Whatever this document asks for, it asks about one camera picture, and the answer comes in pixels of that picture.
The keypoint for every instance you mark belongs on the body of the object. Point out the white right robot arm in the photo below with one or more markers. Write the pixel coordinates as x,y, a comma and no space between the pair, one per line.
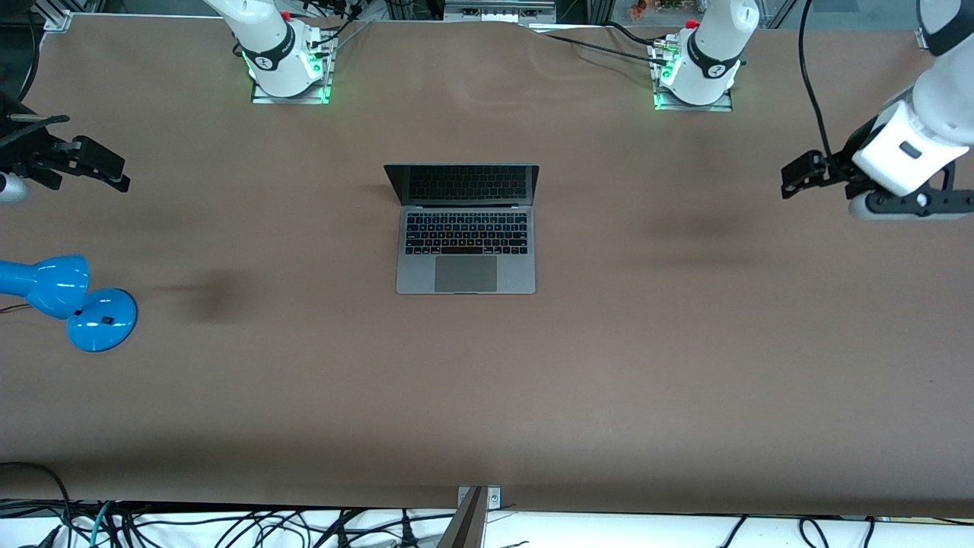
274,53

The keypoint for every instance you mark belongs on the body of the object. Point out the silver table edge bracket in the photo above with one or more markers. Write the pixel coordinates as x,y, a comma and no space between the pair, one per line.
494,496

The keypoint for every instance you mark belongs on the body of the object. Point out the blue desk lamp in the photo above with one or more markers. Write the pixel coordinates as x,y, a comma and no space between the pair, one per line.
103,320

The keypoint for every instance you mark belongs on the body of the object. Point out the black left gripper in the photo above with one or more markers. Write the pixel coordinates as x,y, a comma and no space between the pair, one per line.
839,168

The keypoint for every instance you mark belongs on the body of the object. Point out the grey camera pole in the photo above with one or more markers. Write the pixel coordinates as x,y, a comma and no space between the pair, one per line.
466,525

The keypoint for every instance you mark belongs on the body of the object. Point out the grey laptop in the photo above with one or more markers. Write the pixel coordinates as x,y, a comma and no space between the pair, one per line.
464,274

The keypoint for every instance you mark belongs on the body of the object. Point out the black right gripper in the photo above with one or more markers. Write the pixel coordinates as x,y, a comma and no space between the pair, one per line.
23,150

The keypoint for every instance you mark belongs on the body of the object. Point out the orange snack package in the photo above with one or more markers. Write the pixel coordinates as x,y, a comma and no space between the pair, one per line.
638,9

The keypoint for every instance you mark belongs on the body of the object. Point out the grey box behind table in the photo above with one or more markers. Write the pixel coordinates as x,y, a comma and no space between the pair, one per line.
498,11

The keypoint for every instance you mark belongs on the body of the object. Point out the aluminium frame corner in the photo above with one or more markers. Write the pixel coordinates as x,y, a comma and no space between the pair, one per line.
53,15
924,38

